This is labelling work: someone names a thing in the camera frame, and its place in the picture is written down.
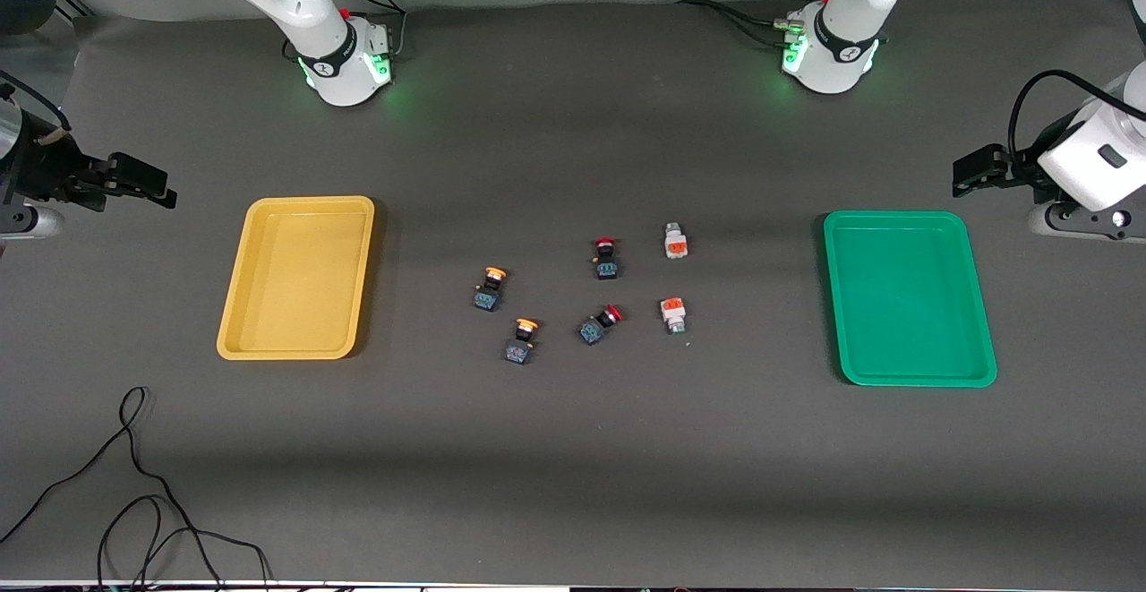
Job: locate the red push button switch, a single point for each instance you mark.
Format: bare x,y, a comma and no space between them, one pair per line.
591,332
606,265

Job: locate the white orange switch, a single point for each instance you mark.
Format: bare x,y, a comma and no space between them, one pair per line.
672,310

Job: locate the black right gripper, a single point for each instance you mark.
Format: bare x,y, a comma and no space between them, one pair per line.
43,167

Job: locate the green plastic tray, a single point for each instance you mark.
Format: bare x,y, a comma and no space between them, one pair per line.
904,305

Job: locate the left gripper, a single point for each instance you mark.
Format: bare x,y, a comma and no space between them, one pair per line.
1020,170

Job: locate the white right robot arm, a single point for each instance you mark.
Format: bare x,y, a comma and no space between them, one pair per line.
295,1

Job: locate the dark grey table mat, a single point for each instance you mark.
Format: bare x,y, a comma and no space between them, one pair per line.
573,449

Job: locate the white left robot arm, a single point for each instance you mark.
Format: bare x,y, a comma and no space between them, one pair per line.
850,1

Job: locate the yellow plastic tray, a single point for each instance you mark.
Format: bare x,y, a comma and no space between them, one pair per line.
295,278

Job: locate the yellow push button switch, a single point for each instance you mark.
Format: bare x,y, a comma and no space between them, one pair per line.
488,296
519,348

